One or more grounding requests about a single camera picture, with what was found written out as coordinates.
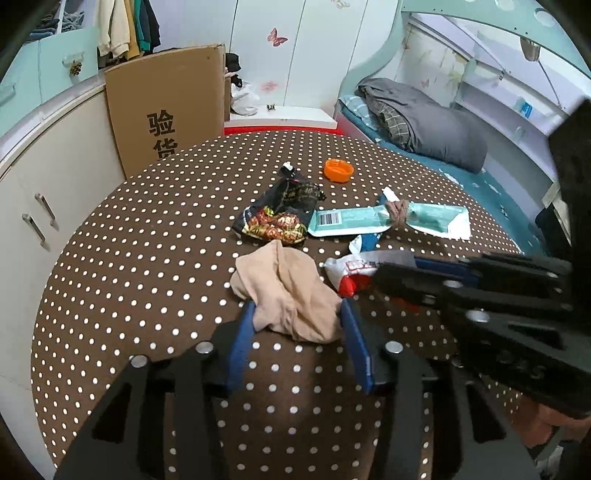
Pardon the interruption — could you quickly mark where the red bench with white top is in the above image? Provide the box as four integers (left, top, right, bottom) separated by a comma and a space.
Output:
224, 105, 345, 137

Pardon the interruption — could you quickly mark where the brown cardboard box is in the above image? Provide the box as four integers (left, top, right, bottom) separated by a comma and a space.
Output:
104, 44, 227, 178

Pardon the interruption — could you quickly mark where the red white wrapper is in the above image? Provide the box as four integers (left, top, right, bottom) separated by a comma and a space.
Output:
323, 251, 416, 297

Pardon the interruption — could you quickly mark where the white cloth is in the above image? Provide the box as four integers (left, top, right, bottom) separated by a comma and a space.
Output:
231, 84, 259, 116

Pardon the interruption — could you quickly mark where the black red snack packet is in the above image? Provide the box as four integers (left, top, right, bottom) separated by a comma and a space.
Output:
232, 178, 324, 245

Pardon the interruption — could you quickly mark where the beige cloth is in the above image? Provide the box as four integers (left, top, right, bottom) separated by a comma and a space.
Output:
230, 240, 345, 343

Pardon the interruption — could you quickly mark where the orange bottle cap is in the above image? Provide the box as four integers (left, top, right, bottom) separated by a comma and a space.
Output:
323, 159, 355, 182

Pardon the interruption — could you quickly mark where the purple stair cabinet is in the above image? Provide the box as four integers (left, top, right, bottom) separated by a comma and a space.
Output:
0, 0, 100, 139

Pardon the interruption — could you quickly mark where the blue bed sheet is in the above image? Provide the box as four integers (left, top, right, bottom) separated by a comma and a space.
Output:
338, 95, 550, 257

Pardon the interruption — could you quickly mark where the white low cabinet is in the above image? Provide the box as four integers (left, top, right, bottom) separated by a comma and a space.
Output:
0, 83, 127, 467

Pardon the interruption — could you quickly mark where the dark jacket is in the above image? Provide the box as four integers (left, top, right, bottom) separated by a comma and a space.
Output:
143, 0, 161, 49

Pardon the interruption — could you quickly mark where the plaid cloth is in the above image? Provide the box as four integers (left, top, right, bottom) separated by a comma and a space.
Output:
376, 99, 413, 149

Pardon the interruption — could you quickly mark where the white wardrobe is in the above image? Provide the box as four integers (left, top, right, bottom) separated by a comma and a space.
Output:
222, 0, 403, 126

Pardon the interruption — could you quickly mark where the yellow garment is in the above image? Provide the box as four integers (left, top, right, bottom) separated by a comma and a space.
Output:
122, 0, 142, 59

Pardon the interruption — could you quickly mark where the blue white wrapper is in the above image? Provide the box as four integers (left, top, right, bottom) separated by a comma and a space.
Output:
348, 233, 384, 254

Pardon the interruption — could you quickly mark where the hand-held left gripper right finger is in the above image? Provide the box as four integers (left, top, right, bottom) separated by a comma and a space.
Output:
339, 298, 539, 480

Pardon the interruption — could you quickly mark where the green garment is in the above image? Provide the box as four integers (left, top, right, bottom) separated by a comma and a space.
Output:
134, 0, 153, 54

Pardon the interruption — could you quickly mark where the grey blanket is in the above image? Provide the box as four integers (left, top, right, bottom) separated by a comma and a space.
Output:
358, 78, 489, 174

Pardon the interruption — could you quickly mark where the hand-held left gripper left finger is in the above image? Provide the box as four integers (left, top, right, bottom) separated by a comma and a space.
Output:
55, 300, 257, 480

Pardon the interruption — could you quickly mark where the teal bunk bed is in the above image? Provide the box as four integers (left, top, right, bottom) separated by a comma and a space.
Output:
333, 0, 591, 259

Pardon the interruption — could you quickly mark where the cream hoodie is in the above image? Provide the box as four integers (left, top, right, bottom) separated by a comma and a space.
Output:
97, 0, 131, 58

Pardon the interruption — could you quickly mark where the person's right hand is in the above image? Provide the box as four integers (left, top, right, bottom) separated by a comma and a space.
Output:
519, 399, 578, 457

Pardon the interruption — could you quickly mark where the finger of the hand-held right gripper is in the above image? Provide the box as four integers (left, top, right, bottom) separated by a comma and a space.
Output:
373, 264, 573, 315
413, 256, 573, 289

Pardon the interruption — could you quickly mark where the teal wipes packet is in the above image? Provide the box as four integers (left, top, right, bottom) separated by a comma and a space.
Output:
307, 203, 472, 239

